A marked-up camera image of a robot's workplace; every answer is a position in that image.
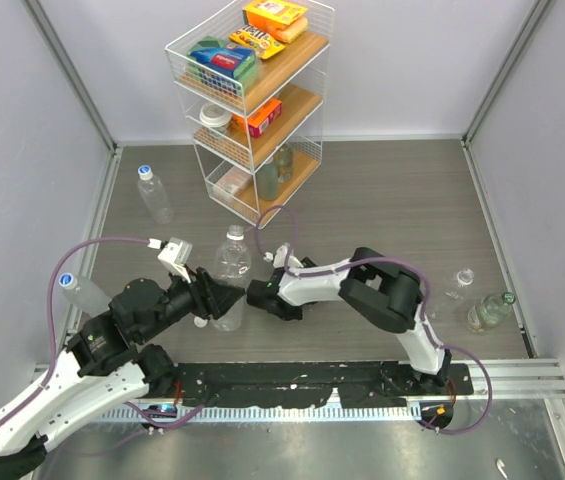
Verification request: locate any green glass bottle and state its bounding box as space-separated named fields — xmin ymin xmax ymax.
xmin=467 ymin=292 xmax=517 ymax=332

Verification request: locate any glass jar, shelf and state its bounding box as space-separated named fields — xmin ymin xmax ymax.
xmin=256 ymin=157 xmax=279 ymax=201
xmin=274 ymin=144 xmax=294 ymax=183

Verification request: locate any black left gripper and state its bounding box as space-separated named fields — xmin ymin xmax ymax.
xmin=138 ymin=261 xmax=246 ymax=343

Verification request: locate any white box, bottom shelf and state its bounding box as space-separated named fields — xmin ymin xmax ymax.
xmin=212 ymin=166 xmax=252 ymax=201

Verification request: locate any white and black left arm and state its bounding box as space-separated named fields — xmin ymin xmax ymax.
xmin=0 ymin=268 xmax=245 ymax=479

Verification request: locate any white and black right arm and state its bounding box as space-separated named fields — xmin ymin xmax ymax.
xmin=246 ymin=244 xmax=452 ymax=395

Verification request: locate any green and blue box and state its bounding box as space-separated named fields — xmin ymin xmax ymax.
xmin=187 ymin=36 xmax=258 ymax=96

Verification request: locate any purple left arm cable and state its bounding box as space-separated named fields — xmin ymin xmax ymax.
xmin=0 ymin=236 xmax=203 ymax=469

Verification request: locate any orange box, middle shelf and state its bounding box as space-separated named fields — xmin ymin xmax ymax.
xmin=231 ymin=97 xmax=282 ymax=138

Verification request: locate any clear plastic bottle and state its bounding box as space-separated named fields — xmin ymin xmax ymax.
xmin=213 ymin=225 xmax=252 ymax=332
xmin=426 ymin=268 xmax=475 ymax=322
xmin=138 ymin=172 xmax=174 ymax=224

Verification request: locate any glass jar, bottom shelf front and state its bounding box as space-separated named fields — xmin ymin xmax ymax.
xmin=256 ymin=157 xmax=279 ymax=201

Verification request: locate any white wire shelf rack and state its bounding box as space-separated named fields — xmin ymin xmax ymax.
xmin=165 ymin=1 xmax=335 ymax=226

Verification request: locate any glass jar, bottom shelf back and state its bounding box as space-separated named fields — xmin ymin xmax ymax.
xmin=274 ymin=144 xmax=294 ymax=183

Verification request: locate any white slotted cable duct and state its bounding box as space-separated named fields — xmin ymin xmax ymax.
xmin=95 ymin=401 xmax=421 ymax=423

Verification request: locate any yellow sponge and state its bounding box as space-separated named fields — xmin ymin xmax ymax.
xmin=273 ymin=17 xmax=309 ymax=44

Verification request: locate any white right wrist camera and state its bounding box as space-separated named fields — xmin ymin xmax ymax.
xmin=263 ymin=243 xmax=294 ymax=269

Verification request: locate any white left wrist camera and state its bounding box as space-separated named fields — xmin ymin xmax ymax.
xmin=148 ymin=237 xmax=193 ymax=283

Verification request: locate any orange snack box, top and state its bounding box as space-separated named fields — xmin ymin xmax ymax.
xmin=243 ymin=0 xmax=308 ymax=30

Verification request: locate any white lidded paper cup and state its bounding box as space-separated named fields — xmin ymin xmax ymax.
xmin=199 ymin=102 xmax=232 ymax=136

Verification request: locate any clear bottle with blue cap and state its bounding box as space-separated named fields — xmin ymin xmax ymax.
xmin=58 ymin=273 xmax=111 ymax=317

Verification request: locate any yellow candy bag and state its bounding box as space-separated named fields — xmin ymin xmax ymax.
xmin=229 ymin=25 xmax=286 ymax=60

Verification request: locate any blue and white bottle cap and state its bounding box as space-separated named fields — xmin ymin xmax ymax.
xmin=137 ymin=165 xmax=154 ymax=181

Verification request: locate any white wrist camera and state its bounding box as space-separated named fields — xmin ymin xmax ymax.
xmin=148 ymin=237 xmax=193 ymax=283
xmin=263 ymin=243 xmax=294 ymax=269

